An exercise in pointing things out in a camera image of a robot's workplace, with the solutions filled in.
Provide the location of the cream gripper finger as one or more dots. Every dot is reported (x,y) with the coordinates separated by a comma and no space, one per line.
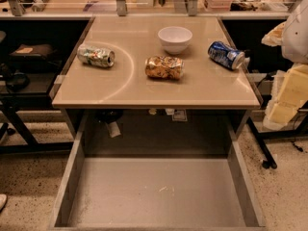
(288,94)
(274,37)

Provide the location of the crushed orange soda can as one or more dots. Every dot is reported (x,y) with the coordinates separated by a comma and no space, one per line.
(164,67)

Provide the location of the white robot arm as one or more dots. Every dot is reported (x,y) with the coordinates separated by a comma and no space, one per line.
(294,45)

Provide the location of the blue soda can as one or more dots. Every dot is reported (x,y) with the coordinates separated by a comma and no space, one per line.
(225,55)

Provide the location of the crushed green soda can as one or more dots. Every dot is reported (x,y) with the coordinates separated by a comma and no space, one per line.
(92,55)

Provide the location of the open grey top drawer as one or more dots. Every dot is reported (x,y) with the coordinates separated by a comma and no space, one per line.
(158,175)

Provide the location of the white ceramic bowl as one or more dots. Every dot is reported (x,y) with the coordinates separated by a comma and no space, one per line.
(175,39)

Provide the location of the beige cabinet counter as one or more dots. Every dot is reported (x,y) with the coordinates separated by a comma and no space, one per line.
(145,76)

